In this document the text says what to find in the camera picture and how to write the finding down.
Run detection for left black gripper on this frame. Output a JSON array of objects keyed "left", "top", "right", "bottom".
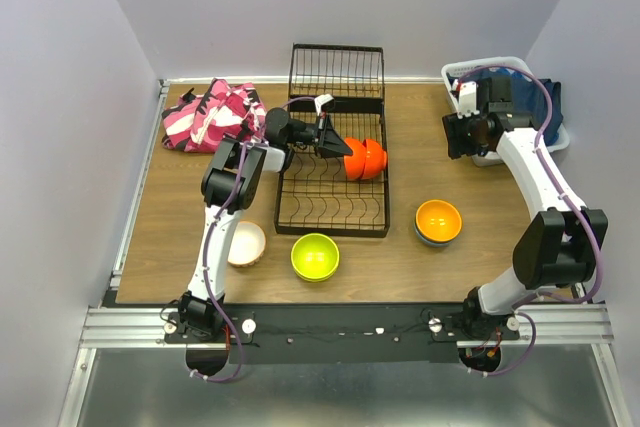
[{"left": 284, "top": 113, "right": 353, "bottom": 159}]

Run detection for orange bowl bottom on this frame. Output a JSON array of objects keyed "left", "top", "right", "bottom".
[{"left": 343, "top": 137, "right": 369, "bottom": 181}]

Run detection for orange bowl top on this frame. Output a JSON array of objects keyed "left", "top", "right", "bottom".
[{"left": 361, "top": 138, "right": 388, "bottom": 180}]

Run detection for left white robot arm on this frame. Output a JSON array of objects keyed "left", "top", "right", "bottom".
[{"left": 170, "top": 95, "right": 352, "bottom": 342}]

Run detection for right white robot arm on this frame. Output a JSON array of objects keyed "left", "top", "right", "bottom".
[{"left": 443, "top": 75, "right": 608, "bottom": 340}]

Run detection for dark blue jeans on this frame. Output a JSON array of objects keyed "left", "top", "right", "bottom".
[{"left": 447, "top": 69, "right": 565, "bottom": 147}]

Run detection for white plastic basket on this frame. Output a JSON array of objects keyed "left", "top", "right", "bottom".
[{"left": 441, "top": 56, "right": 570, "bottom": 153}]

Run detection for yellow orange bowl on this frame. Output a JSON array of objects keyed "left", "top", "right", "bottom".
[{"left": 414, "top": 199, "right": 463, "bottom": 244}]

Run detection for lime green bowl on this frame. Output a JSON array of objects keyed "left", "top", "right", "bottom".
[{"left": 290, "top": 233, "right": 340, "bottom": 282}]

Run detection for blue bowl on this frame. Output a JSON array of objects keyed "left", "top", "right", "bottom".
[{"left": 414, "top": 225, "right": 455, "bottom": 248}]

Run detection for white pink bowl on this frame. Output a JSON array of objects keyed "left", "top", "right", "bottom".
[{"left": 228, "top": 221, "right": 266, "bottom": 267}]

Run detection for pink camouflage cloth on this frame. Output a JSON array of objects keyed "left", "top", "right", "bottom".
[{"left": 162, "top": 78, "right": 267, "bottom": 153}]

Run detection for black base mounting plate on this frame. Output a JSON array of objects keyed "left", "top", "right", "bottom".
[{"left": 161, "top": 301, "right": 519, "bottom": 368}]

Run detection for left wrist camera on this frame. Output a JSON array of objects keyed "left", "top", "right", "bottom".
[{"left": 313, "top": 94, "right": 334, "bottom": 117}]

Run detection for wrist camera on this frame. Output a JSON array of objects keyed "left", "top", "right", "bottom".
[
  {"left": 457, "top": 81, "right": 479, "bottom": 117},
  {"left": 313, "top": 94, "right": 334, "bottom": 117}
]

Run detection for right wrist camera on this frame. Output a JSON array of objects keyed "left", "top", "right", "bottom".
[{"left": 457, "top": 81, "right": 479, "bottom": 117}]

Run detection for black wire dish rack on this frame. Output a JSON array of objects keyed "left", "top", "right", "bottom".
[{"left": 274, "top": 43, "right": 390, "bottom": 238}]

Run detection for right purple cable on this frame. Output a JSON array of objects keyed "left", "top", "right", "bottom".
[{"left": 455, "top": 65, "right": 607, "bottom": 378}]

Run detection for purple cable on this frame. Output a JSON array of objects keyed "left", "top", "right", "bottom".
[
  {"left": 188, "top": 96, "right": 321, "bottom": 385},
  {"left": 455, "top": 65, "right": 607, "bottom": 378}
]

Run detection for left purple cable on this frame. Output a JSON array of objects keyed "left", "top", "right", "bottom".
[{"left": 188, "top": 96, "right": 321, "bottom": 385}]

